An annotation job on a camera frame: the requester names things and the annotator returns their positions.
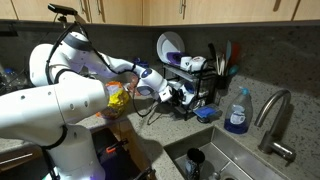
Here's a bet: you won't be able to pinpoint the wooden base cabinet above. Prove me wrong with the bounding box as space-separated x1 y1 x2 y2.
111 118 149 171

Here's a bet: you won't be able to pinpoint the blue dish soap bottle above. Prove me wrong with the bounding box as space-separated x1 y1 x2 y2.
223 86 254 135

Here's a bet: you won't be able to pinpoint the orange black clamp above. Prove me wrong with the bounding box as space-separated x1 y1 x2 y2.
105 137 130 155

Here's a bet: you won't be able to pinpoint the black two-tier dish rack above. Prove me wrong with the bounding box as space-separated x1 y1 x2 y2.
162 61 218 122

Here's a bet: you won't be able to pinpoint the black mug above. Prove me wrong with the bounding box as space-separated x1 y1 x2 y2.
184 147 206 180

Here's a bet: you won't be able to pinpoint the wooden upper cabinets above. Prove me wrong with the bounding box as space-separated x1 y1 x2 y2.
0 0 320 28

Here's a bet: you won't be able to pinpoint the pink plastic bag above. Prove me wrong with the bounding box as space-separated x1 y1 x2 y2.
127 73 140 94

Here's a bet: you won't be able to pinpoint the white ceramic mug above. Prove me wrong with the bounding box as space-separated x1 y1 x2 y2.
180 91 197 107

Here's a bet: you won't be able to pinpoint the teal blue spatula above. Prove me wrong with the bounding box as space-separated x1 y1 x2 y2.
224 40 232 69

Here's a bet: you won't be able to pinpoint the black camera on stand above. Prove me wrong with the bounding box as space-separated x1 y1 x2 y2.
47 3 79 36

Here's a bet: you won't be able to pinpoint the stainless steel sink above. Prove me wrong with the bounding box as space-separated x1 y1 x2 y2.
163 125 291 180

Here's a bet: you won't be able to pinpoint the white mug with print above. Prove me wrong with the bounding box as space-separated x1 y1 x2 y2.
189 55 208 72

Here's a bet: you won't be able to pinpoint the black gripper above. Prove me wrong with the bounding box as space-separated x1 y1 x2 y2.
167 85 190 106

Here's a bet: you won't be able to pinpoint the yellow orange snack bag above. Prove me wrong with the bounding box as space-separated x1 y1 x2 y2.
104 80 131 113

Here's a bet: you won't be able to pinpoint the black utensil holder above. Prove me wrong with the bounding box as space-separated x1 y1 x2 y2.
214 73 232 91

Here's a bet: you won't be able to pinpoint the large white plate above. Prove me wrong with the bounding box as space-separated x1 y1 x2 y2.
156 31 186 64

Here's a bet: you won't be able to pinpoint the red spatula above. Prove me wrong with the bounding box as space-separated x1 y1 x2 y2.
229 43 242 68

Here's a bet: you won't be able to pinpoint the white mug blue interior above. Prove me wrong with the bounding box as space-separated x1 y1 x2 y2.
182 81 196 95

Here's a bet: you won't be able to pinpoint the purple bowl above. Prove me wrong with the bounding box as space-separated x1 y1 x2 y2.
165 51 188 66

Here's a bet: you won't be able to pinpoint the plain metal spoon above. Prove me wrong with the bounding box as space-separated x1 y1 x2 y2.
209 161 232 180

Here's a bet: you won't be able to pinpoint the blue sponge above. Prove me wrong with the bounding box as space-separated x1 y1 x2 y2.
195 103 224 124
194 105 215 118

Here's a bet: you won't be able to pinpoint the orange snack packet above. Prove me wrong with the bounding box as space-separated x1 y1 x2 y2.
95 105 126 121

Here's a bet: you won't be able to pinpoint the blue water bottle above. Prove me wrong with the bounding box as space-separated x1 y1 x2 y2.
132 57 150 70

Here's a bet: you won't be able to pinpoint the short teal utensil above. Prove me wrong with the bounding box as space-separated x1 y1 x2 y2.
227 64 240 77

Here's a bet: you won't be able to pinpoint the steel kitchen faucet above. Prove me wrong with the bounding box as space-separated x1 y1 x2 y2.
253 88 297 163

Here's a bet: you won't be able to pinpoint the small white cup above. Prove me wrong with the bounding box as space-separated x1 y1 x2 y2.
179 55 194 71

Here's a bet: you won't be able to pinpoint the black spatula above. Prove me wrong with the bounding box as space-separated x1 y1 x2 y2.
207 42 218 66

